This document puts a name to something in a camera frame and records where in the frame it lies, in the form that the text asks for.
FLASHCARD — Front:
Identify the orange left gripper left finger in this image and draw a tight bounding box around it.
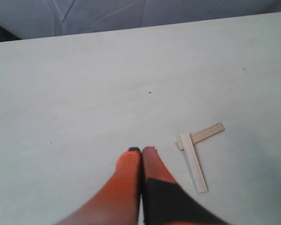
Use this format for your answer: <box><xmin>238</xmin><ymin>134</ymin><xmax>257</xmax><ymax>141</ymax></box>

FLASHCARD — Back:
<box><xmin>58</xmin><ymin>147</ymin><xmax>142</xmax><ymax>225</ymax></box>

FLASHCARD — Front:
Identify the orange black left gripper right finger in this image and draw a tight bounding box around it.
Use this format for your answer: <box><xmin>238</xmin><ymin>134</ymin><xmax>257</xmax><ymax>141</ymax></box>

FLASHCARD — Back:
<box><xmin>142</xmin><ymin>147</ymin><xmax>227</xmax><ymax>225</ymax></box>

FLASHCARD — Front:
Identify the horizontal plain wooden stick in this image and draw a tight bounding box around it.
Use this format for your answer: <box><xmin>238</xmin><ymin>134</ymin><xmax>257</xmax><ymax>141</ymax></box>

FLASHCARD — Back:
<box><xmin>189</xmin><ymin>123</ymin><xmax>225</xmax><ymax>145</ymax></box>

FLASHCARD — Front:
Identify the white backdrop cloth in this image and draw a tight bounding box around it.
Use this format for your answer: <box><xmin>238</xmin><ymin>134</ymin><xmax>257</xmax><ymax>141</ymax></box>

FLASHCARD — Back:
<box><xmin>0</xmin><ymin>0</ymin><xmax>281</xmax><ymax>42</ymax></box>

